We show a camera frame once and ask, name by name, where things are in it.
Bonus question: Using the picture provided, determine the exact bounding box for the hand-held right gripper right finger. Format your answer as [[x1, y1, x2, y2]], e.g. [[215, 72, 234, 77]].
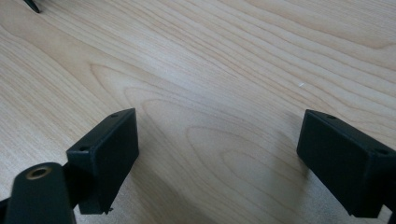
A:
[[296, 108, 396, 218]]

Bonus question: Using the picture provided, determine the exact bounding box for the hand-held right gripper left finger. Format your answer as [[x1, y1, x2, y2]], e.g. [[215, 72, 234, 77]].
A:
[[65, 107, 140, 216]]

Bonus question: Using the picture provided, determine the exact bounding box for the thin black object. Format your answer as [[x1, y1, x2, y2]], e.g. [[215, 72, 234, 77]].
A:
[[23, 0, 41, 14]]

